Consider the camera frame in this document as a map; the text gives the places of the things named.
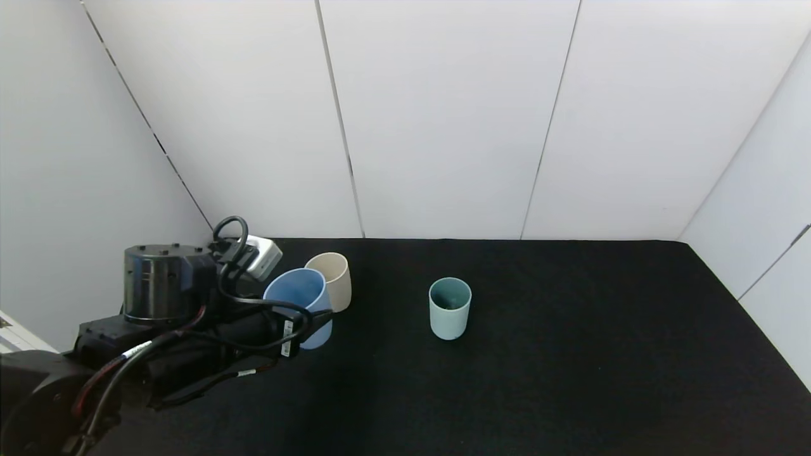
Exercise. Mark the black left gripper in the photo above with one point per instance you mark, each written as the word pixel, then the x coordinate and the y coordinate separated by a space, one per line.
pixel 288 338

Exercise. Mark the blue plastic cup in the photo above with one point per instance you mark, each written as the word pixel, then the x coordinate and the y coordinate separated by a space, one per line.
pixel 294 288

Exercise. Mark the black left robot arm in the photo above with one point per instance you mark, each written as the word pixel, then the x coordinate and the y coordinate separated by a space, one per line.
pixel 165 285

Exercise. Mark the beige plastic cup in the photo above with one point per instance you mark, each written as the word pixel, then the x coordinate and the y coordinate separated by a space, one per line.
pixel 336 278

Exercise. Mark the teal plastic cup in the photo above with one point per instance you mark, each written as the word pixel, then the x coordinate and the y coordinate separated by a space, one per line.
pixel 448 323

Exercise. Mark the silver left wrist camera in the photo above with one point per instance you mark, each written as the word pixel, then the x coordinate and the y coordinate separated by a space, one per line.
pixel 265 253

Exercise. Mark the white frame rail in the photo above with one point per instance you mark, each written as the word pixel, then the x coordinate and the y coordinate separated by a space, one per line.
pixel 19 339

